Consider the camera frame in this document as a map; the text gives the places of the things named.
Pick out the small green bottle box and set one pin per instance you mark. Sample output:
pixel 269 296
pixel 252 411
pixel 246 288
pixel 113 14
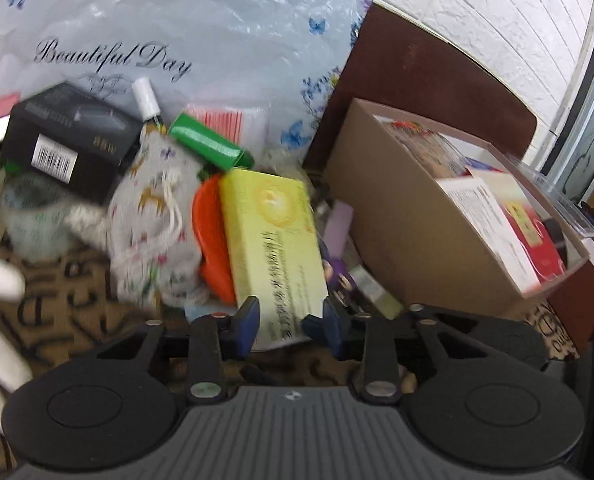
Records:
pixel 377 290

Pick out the clear measuring cup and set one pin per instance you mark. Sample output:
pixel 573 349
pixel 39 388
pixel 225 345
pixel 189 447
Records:
pixel 37 220

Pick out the pink white packet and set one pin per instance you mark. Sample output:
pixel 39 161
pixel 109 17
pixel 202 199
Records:
pixel 232 122

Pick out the white orange medicine box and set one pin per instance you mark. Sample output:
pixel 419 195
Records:
pixel 487 230

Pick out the red gift box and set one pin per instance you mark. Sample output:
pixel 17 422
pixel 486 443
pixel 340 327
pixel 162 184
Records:
pixel 532 220

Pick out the purple small packet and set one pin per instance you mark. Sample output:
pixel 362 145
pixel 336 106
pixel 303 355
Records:
pixel 339 255

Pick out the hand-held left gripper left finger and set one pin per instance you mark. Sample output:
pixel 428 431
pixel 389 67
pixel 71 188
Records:
pixel 249 327

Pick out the yellow white medicine box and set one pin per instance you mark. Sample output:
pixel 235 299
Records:
pixel 272 240

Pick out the clear plastic case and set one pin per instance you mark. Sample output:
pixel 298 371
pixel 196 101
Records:
pixel 559 195

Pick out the letter printed mat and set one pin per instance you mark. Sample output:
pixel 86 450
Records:
pixel 62 310

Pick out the cardboard box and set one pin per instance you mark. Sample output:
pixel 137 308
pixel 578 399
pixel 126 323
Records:
pixel 407 225

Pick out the small white bottle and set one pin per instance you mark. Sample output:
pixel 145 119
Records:
pixel 146 100

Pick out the black box with barcode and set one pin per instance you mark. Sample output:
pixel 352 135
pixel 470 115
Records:
pixel 77 135

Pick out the floral plastic bag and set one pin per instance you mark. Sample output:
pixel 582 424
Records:
pixel 177 25

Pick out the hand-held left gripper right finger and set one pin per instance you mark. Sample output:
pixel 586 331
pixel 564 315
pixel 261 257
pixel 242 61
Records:
pixel 329 327

